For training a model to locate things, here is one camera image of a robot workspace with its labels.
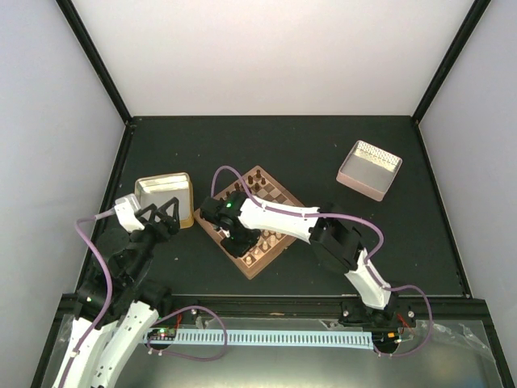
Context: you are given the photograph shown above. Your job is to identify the wooden chess board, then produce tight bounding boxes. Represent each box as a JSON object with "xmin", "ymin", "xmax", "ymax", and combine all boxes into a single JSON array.
[{"xmin": 194, "ymin": 165, "xmax": 304, "ymax": 280}]

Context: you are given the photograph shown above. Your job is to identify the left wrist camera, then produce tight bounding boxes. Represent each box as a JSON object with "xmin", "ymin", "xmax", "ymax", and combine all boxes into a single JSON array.
[{"xmin": 114, "ymin": 193, "xmax": 145, "ymax": 233}]

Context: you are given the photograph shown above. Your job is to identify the silver metal tray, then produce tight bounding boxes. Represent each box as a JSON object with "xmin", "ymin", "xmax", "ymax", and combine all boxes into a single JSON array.
[{"xmin": 134, "ymin": 172, "xmax": 194, "ymax": 229}]

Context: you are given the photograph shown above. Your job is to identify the circuit board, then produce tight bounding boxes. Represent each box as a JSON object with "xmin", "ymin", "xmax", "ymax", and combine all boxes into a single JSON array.
[
  {"xmin": 147, "ymin": 327, "xmax": 176, "ymax": 341},
  {"xmin": 372, "ymin": 331, "xmax": 414, "ymax": 344}
]

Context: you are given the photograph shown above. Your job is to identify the pink patterned metal tin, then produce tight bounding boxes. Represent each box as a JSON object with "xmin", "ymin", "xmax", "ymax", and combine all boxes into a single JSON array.
[{"xmin": 336, "ymin": 140, "xmax": 402, "ymax": 202}]

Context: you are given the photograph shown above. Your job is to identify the black frame post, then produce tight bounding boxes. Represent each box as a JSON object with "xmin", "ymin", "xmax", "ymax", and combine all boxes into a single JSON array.
[
  {"xmin": 56, "ymin": 0, "xmax": 132, "ymax": 125},
  {"xmin": 412, "ymin": 0, "xmax": 491, "ymax": 124}
]

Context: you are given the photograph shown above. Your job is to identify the light blue slotted cable duct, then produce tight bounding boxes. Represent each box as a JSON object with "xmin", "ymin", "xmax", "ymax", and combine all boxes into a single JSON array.
[{"xmin": 141, "ymin": 328, "xmax": 373, "ymax": 350}]

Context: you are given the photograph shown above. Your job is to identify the left circuit board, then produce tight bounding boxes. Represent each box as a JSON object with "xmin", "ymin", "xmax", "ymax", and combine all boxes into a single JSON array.
[{"xmin": 147, "ymin": 327, "xmax": 176, "ymax": 341}]

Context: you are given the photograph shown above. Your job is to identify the black frame post left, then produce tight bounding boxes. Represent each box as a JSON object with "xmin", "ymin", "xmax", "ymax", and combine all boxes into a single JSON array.
[{"xmin": 56, "ymin": 0, "xmax": 132, "ymax": 125}]

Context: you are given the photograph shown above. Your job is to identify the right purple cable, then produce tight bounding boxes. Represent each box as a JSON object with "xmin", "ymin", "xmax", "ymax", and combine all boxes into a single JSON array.
[{"xmin": 211, "ymin": 165, "xmax": 435, "ymax": 359}]

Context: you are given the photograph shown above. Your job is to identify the right circuit board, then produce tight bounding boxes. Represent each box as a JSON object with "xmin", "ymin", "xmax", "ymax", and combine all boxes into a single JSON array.
[{"xmin": 372, "ymin": 331, "xmax": 414, "ymax": 344}]

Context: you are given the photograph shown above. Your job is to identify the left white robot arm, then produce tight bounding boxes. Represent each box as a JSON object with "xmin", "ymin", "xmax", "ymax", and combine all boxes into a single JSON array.
[{"xmin": 53, "ymin": 194, "xmax": 180, "ymax": 387}]

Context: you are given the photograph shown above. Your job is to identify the black mounting rail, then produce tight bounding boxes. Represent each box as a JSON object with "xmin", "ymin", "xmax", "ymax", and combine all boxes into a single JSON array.
[{"xmin": 170, "ymin": 295, "xmax": 491, "ymax": 326}]

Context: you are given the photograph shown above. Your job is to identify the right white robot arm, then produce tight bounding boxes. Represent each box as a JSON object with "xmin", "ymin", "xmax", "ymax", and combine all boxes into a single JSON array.
[{"xmin": 200, "ymin": 192, "xmax": 397, "ymax": 326}]

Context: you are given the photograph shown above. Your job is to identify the black frame post right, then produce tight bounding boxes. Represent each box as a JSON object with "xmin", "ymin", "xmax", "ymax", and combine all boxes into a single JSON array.
[{"xmin": 412, "ymin": 0, "xmax": 491, "ymax": 124}]

